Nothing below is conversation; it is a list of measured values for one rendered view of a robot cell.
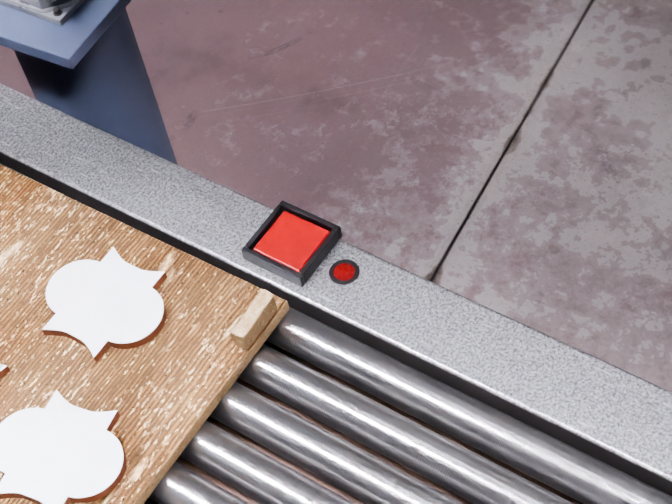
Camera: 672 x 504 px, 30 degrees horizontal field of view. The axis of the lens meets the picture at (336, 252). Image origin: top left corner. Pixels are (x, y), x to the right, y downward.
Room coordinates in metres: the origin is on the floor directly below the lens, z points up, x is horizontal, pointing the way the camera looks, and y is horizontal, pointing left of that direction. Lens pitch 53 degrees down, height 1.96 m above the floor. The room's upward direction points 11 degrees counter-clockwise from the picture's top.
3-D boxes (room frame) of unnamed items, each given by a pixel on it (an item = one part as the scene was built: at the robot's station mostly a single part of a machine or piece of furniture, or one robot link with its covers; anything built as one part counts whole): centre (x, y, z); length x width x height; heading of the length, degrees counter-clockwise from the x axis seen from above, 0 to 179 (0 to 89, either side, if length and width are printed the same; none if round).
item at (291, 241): (0.81, 0.04, 0.92); 0.06 x 0.06 x 0.01; 48
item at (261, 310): (0.70, 0.09, 0.95); 0.06 x 0.02 x 0.03; 139
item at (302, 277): (0.81, 0.04, 0.92); 0.08 x 0.08 x 0.02; 48
